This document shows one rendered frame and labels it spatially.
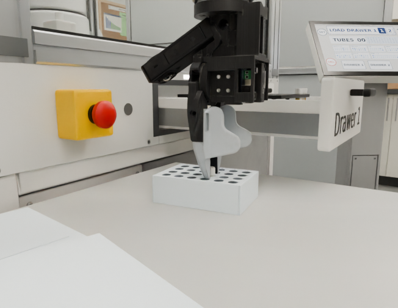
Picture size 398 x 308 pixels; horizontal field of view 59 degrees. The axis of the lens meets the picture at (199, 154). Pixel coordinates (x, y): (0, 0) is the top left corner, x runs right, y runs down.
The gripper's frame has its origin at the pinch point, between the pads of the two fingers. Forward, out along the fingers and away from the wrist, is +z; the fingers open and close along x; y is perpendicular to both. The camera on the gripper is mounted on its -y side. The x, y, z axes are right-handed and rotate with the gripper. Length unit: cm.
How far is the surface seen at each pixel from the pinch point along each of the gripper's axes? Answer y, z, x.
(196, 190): -0.1, 2.6, -3.3
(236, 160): -15, 11, 57
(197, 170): -2.2, 1.3, 1.8
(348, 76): 13, -15, 112
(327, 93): 13.7, -9.4, 12.9
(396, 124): 50, 23, 320
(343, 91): 15.5, -9.6, 20.2
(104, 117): -14.6, -6.1, -2.6
